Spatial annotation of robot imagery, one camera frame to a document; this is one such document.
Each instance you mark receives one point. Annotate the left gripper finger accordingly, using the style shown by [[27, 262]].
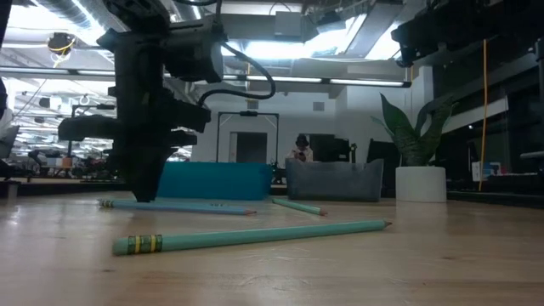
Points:
[[155, 170], [134, 170]]

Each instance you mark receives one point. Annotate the light blue pencil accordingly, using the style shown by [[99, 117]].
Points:
[[191, 207]]

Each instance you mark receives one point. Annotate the teal pencil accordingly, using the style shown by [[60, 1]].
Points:
[[297, 206], [255, 236]]

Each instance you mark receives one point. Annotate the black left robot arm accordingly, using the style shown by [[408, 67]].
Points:
[[136, 13]]

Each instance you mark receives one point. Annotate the blue felt bin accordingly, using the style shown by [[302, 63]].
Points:
[[221, 180]]

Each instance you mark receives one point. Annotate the green snake plant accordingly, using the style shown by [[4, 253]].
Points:
[[410, 144]]

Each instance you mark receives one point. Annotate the grey chair back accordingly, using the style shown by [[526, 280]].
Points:
[[7, 142]]

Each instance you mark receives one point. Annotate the black monitor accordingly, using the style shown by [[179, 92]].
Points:
[[331, 149], [382, 149]]

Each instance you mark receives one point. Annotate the person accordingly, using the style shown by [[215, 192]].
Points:
[[299, 154]]

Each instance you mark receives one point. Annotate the grey ceiling unit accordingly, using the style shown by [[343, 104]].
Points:
[[293, 25]]

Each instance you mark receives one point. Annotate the white paper sign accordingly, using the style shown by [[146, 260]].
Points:
[[476, 171]]

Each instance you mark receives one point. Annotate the long ceiling light bar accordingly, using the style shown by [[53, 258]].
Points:
[[297, 79]]

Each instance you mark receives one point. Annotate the white plant pot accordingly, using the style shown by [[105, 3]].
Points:
[[421, 185]]

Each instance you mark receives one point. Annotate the grey felt bin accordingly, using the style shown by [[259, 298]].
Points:
[[336, 180]]

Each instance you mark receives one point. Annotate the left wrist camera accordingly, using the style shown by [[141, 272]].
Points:
[[193, 51]]

